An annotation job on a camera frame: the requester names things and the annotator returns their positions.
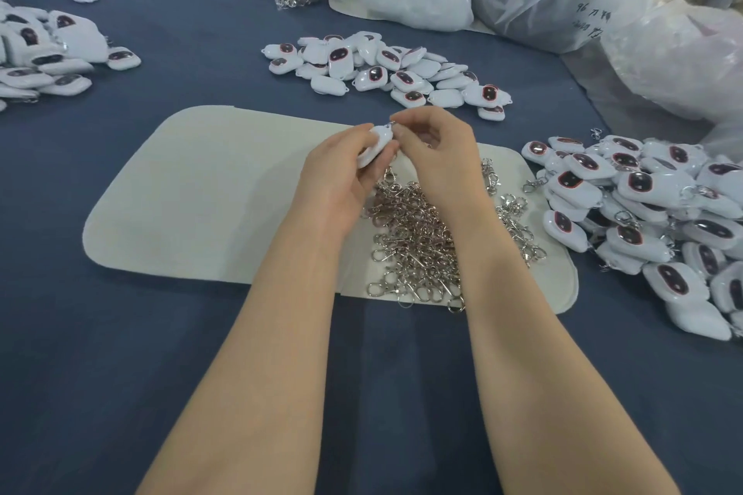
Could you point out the person's right hand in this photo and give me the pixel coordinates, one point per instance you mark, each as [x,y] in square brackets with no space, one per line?
[447,164]

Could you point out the person's left hand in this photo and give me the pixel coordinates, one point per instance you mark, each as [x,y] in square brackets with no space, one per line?
[331,181]

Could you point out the white fob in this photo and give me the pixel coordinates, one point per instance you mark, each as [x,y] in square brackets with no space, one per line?
[376,145]

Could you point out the person's right forearm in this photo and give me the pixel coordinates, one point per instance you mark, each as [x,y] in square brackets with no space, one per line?
[575,390]

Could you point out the person's left forearm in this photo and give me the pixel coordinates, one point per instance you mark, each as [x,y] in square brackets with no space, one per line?
[255,390]

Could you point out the cream felt work mat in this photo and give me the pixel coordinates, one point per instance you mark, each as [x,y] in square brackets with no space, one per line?
[186,199]

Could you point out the crumpled clear plastic bag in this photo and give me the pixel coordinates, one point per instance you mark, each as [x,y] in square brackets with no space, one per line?
[699,60]

